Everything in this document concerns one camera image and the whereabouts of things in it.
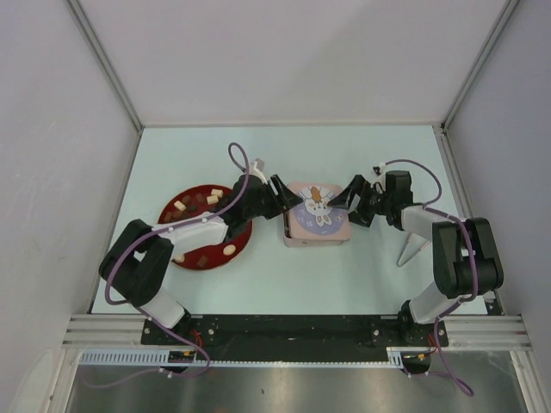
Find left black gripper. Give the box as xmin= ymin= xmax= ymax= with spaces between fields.
xmin=244 ymin=175 xmax=302 ymax=221

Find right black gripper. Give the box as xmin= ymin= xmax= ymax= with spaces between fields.
xmin=327 ymin=175 xmax=392 ymax=227

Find metal tin lid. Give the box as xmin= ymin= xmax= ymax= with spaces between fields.
xmin=288 ymin=182 xmax=349 ymax=226

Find metal tin box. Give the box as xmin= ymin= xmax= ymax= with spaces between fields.
xmin=283 ymin=213 xmax=351 ymax=248

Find pink cat paw tongs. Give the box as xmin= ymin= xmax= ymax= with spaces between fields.
xmin=396 ymin=233 xmax=430 ymax=268

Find red round plate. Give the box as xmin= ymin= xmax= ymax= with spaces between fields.
xmin=158 ymin=184 xmax=253 ymax=271

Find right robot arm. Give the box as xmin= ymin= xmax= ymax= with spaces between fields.
xmin=329 ymin=167 xmax=504 ymax=346

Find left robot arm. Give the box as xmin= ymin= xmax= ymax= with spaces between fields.
xmin=98 ymin=175 xmax=302 ymax=344

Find white oval chocolate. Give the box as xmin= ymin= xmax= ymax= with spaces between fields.
xmin=223 ymin=244 xmax=236 ymax=256

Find white rectangular chocolate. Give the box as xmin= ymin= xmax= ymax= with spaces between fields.
xmin=207 ymin=195 xmax=219 ymax=205

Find brown layered chocolate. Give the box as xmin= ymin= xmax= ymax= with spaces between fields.
xmin=197 ymin=256 xmax=208 ymax=268

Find white ridged chocolate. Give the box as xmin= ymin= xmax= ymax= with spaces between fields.
xmin=174 ymin=201 xmax=186 ymax=211

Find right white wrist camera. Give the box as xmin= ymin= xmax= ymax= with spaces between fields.
xmin=373 ymin=163 xmax=387 ymax=176

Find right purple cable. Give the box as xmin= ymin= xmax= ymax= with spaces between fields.
xmin=385 ymin=158 xmax=479 ymax=397

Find purple cable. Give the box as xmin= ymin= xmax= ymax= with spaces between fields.
xmin=79 ymin=143 xmax=251 ymax=391
xmin=385 ymin=158 xmax=479 ymax=397

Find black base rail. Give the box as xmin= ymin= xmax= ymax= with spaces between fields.
xmin=140 ymin=315 xmax=449 ymax=364

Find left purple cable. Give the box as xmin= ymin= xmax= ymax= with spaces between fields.
xmin=79 ymin=143 xmax=251 ymax=391

